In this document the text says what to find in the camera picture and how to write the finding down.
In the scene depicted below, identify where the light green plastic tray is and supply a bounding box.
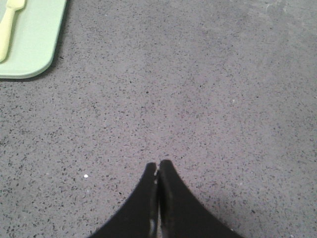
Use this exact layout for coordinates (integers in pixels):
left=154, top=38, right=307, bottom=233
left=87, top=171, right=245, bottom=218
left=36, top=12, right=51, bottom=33
left=0, top=0, right=67, bottom=79

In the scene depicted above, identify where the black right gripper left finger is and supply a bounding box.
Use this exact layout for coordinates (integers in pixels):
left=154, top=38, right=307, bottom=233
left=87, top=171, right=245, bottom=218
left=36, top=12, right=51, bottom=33
left=91, top=163, right=159, bottom=238

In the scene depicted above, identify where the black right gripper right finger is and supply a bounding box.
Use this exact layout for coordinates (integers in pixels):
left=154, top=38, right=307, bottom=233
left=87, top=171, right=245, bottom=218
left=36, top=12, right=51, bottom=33
left=159, top=160, right=240, bottom=238

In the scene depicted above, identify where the yellow plastic fork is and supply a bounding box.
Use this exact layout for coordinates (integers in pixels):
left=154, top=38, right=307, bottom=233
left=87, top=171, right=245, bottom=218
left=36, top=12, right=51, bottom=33
left=0, top=0, right=26, bottom=62

